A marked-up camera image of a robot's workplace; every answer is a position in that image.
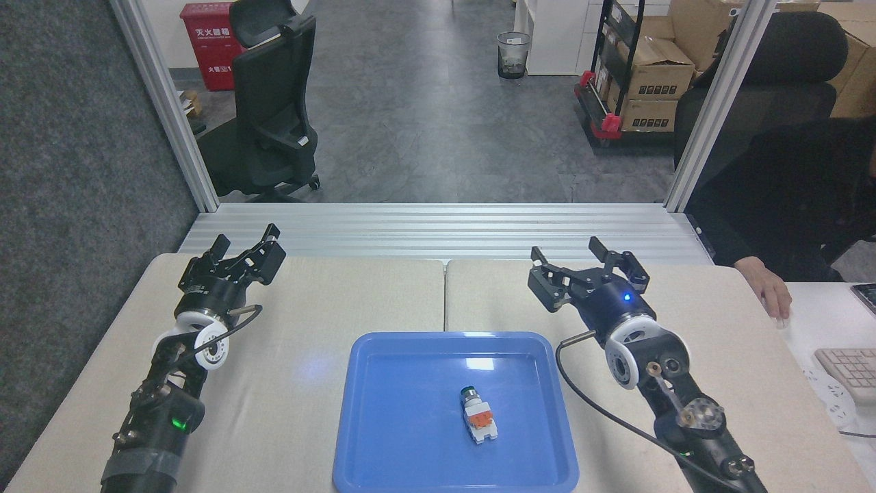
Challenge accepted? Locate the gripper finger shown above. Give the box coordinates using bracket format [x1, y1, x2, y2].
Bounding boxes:
[203, 233, 233, 272]
[230, 223, 287, 287]
[588, 236, 652, 292]
[527, 246, 597, 314]

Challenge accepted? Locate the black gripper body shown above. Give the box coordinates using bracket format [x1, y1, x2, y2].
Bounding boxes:
[176, 255, 242, 323]
[581, 277, 657, 342]

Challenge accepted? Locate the white orange switch part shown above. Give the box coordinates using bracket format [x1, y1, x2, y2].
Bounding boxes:
[458, 385, 500, 445]

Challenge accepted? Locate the blue plastic tray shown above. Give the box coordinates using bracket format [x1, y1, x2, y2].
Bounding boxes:
[333, 331, 580, 493]

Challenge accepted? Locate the person's hand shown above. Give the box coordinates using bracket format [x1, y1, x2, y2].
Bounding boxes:
[734, 256, 793, 321]

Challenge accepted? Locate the black cart with red corners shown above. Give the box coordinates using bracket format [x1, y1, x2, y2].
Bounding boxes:
[574, 0, 680, 149]

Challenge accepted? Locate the flat cardboard box with print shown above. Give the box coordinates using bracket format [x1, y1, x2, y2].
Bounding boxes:
[619, 99, 679, 133]

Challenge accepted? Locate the black office chair with headrest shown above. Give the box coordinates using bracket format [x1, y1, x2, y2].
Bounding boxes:
[196, 0, 322, 203]

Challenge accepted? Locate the person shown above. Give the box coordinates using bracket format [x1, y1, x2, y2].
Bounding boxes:
[686, 114, 876, 283]

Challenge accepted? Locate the cardboard box with open flap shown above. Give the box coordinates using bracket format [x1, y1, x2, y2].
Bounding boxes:
[618, 36, 697, 103]

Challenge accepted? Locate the red fire extinguisher box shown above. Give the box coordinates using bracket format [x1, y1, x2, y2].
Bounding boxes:
[179, 2, 245, 92]

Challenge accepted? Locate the white desk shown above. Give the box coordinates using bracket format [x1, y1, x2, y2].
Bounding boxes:
[779, 281, 876, 493]

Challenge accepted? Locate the dark flat device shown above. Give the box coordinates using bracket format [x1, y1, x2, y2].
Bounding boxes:
[850, 282, 876, 318]

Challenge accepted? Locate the white keyboard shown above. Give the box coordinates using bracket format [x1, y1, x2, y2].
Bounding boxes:
[814, 347, 876, 405]

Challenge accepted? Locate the white cabinet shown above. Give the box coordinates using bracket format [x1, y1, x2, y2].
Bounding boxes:
[513, 0, 611, 77]

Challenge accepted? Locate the black mesh office chair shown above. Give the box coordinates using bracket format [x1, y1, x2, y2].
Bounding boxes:
[673, 10, 850, 172]

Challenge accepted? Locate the silver aluminium rail base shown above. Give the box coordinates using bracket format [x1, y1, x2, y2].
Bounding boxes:
[179, 202, 717, 265]

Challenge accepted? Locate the silver aluminium post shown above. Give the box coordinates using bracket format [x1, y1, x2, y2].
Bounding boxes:
[109, 0, 220, 214]
[663, 0, 779, 214]

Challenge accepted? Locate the wire mesh waste bin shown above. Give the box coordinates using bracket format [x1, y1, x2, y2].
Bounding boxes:
[496, 31, 532, 81]

